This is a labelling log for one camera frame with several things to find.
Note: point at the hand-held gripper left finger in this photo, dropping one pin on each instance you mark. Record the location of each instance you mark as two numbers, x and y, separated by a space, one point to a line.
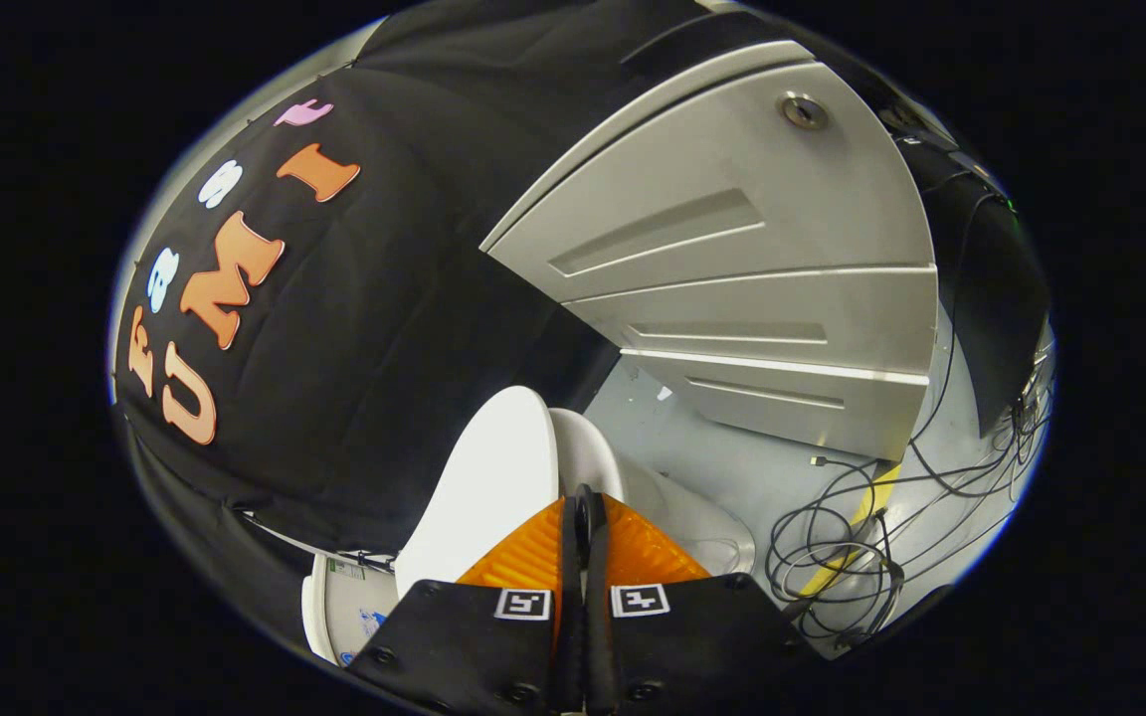
570 617

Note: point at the white drawer cabinet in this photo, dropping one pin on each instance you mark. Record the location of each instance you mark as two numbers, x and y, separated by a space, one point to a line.
732 229

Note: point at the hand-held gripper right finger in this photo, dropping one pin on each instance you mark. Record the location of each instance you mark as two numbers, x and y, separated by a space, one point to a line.
601 626

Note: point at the yellow strip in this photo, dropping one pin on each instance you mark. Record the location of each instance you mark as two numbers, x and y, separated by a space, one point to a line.
881 492

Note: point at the black backdrop cloth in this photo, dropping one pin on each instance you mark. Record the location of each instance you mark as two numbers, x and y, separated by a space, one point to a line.
364 328

